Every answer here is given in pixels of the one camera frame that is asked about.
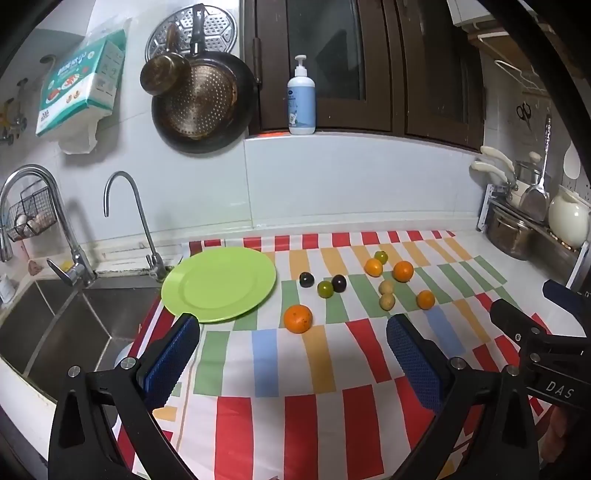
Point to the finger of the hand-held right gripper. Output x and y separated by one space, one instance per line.
565 297
512 321

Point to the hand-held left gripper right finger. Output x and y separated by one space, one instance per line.
413 360

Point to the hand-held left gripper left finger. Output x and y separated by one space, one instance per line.
171 355

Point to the small orange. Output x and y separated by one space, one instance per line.
403 271
425 300
374 267

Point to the yellowish speckled fruit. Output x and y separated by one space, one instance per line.
386 287
387 302

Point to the green plate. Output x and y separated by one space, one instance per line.
217 286

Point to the dark purple plum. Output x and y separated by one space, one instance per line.
306 279
339 283

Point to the green round fruit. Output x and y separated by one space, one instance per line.
325 289
382 256

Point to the large orange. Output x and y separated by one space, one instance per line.
298 318

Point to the person's right hand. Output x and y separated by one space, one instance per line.
558 434

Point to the metal spatula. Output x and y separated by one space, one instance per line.
535 203

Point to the steel kitchen sink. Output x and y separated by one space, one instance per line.
69 323

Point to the striped colourful tablecloth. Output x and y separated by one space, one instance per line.
277 369

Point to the metal kitchen rack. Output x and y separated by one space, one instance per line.
482 207

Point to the steel lidded pot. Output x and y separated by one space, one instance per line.
526 173

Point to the white plastic spoon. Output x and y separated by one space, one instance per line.
572 161

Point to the thin gooseneck faucet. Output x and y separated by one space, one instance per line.
138 207

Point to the large chrome faucet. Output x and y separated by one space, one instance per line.
69 230

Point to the black scissors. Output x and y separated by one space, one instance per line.
523 113

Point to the large black frying pan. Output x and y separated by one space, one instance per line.
203 101

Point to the green white paper towel pack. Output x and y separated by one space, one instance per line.
78 92

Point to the small copper saucepan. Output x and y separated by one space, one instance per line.
161 74

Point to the white pump soap bottle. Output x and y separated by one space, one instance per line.
301 101

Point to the round metal steamer rack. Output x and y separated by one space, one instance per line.
217 27

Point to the dark wooden window frame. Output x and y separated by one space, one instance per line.
397 69

